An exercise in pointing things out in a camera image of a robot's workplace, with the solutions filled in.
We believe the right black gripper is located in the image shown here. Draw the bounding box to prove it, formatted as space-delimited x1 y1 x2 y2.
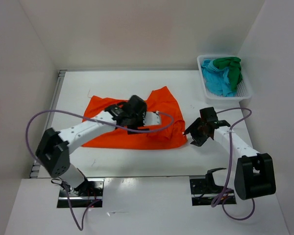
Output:
183 117 209 147

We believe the orange t-shirt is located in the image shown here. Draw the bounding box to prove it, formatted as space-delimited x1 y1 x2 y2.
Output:
83 86 187 150

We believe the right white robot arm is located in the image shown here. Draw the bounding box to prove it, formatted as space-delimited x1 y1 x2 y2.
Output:
183 107 276 200

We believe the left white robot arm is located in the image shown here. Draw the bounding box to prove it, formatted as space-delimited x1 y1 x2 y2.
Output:
36 95 147 196

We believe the light blue t-shirt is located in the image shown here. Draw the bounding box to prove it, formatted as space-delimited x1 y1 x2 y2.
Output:
201 60 237 97

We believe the white plastic basket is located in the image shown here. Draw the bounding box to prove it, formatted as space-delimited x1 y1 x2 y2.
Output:
197 54 253 105

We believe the green t-shirt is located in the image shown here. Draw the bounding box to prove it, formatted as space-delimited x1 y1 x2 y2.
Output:
213 57 243 91

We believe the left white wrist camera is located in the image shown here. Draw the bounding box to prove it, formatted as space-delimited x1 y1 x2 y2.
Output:
143 111 161 126

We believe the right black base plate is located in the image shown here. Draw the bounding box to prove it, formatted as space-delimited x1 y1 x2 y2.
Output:
189 176 223 206

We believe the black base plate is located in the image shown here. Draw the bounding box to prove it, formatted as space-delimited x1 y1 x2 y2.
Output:
189 176 223 206
51 179 104 209

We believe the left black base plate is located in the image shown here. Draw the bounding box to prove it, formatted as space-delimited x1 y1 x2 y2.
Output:
51 179 104 209

